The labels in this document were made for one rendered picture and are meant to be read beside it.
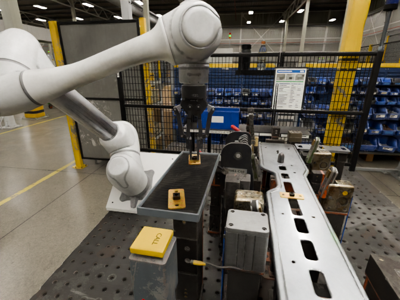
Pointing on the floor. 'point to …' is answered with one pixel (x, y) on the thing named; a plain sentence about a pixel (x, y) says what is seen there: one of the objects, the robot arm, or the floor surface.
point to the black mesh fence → (264, 98)
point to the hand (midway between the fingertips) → (194, 148)
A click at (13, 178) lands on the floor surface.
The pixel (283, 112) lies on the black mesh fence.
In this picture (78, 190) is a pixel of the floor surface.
